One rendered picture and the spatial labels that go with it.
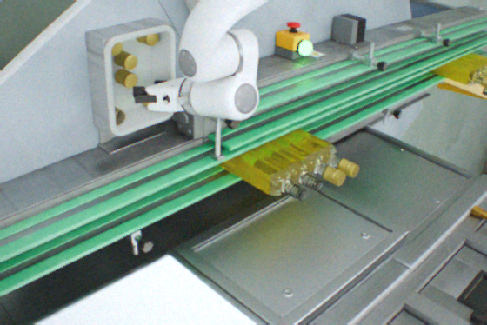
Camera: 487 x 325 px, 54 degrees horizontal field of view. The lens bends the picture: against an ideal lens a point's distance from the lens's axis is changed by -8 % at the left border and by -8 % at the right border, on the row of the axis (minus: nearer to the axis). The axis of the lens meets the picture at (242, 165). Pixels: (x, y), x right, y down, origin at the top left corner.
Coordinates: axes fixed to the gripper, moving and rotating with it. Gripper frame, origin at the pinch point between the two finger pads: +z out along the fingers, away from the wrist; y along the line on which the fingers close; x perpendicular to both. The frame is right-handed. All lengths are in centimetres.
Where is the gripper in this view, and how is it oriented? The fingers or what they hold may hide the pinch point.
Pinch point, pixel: (150, 90)
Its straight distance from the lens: 106.6
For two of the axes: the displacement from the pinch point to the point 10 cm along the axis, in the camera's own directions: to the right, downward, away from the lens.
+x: -1.2, -9.4, -3.2
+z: -6.9, -1.6, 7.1
